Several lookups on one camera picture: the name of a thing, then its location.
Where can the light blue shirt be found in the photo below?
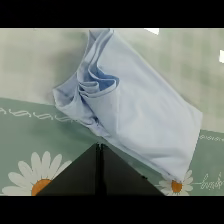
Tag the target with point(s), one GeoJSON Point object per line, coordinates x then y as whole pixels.
{"type": "Point", "coordinates": [140, 100]}

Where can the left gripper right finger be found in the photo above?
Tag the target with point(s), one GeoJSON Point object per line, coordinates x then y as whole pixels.
{"type": "Point", "coordinates": [125, 176]}

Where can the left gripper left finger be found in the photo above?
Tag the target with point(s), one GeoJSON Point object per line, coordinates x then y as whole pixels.
{"type": "Point", "coordinates": [78, 178]}

